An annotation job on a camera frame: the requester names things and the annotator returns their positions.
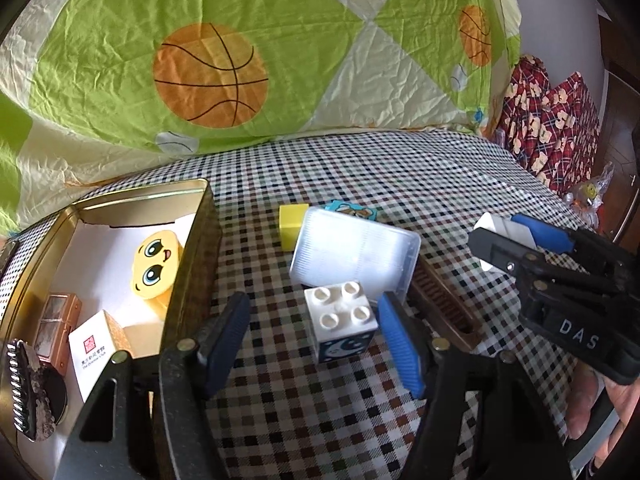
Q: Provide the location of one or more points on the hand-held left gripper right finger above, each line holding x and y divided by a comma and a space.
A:
400, 350

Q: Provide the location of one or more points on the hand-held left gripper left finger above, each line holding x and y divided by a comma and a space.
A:
225, 345

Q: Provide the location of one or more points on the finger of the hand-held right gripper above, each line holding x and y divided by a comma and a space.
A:
495, 252
545, 234

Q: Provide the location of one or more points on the brown wooden comb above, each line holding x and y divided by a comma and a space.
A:
450, 315

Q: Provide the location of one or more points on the white building block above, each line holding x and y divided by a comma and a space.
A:
335, 310

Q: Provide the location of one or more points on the gold tin box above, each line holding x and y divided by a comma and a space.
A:
200, 260

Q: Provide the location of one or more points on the clear plastic lid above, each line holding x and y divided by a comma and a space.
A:
350, 255

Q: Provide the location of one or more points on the yellow face pen holder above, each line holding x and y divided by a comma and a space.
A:
155, 260

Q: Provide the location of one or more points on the white carton box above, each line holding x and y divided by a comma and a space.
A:
95, 350

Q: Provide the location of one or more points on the yellow building block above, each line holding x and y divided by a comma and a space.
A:
292, 225

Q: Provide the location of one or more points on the cyan bear card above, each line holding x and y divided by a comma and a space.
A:
350, 208

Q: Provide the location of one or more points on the black round case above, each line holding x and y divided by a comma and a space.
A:
57, 396

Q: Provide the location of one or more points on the black toothed hair clip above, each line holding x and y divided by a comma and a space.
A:
25, 390

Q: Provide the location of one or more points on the person's right hand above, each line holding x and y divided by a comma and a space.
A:
587, 405

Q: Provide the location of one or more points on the clear plastic bag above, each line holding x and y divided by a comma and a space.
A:
590, 192

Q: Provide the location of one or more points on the checkered tablecloth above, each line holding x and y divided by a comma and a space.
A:
450, 185

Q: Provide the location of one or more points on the red plaid bear pillow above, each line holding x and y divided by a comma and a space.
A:
525, 110
570, 135

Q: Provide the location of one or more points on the dark wooden wardrobe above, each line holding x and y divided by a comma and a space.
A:
622, 125

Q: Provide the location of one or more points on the basketball print bed sheet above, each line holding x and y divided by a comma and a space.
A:
300, 60

